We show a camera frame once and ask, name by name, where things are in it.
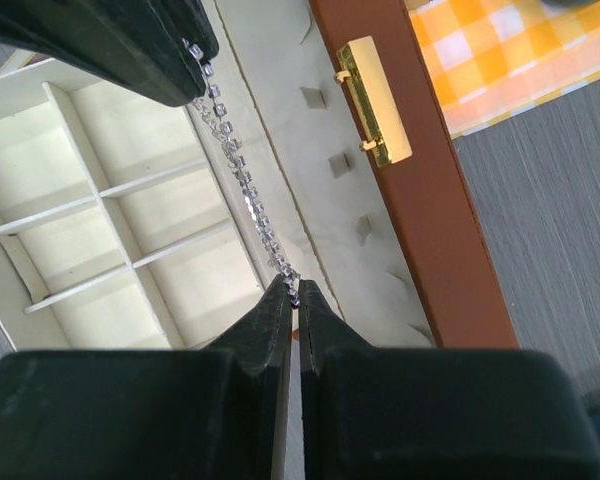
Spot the silver crystal necklace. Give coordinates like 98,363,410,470
182,37,304,311

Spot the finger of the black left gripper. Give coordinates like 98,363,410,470
0,0,219,107

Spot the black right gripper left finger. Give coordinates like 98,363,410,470
0,278,292,479

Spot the orange white checkered cloth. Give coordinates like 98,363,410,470
406,1,600,138

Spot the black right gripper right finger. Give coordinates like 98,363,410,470
299,281,600,479

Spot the brown open jewelry box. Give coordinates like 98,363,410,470
0,1,517,351

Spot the small dark blue cup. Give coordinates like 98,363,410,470
542,0,600,8

